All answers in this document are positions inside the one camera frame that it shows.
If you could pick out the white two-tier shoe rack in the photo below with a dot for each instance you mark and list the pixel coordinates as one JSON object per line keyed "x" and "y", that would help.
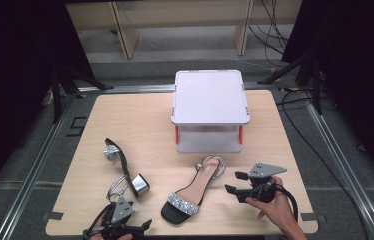
{"x": 210, "y": 96}

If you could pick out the person's right hand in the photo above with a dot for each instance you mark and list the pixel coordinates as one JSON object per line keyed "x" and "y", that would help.
{"x": 280, "y": 208}

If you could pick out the dark curtain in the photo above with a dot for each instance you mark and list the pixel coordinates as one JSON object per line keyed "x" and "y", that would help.
{"x": 361, "y": 66}
{"x": 15, "y": 83}

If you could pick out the person's left hand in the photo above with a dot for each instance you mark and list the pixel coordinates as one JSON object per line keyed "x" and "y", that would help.
{"x": 96, "y": 231}

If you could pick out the black silver high-heeled sandal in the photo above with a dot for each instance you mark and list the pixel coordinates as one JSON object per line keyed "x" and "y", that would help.
{"x": 125, "y": 168}
{"x": 191, "y": 193}

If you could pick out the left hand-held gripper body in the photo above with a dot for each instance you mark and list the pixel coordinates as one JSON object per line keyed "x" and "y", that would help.
{"x": 121, "y": 209}

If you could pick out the black tape strip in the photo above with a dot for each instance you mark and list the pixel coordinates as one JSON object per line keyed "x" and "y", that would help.
{"x": 54, "y": 215}
{"x": 312, "y": 217}

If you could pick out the light wooden desk frame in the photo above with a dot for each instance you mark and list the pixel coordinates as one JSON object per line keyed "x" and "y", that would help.
{"x": 128, "y": 36}

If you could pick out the black stand legs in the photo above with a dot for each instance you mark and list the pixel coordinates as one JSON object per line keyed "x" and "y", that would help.
{"x": 56, "y": 93}
{"x": 315, "y": 83}

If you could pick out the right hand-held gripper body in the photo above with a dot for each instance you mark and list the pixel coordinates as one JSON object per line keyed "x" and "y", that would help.
{"x": 263, "y": 186}

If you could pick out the aluminium floor rail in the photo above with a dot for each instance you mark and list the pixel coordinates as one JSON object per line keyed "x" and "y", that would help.
{"x": 31, "y": 176}
{"x": 345, "y": 173}
{"x": 125, "y": 88}

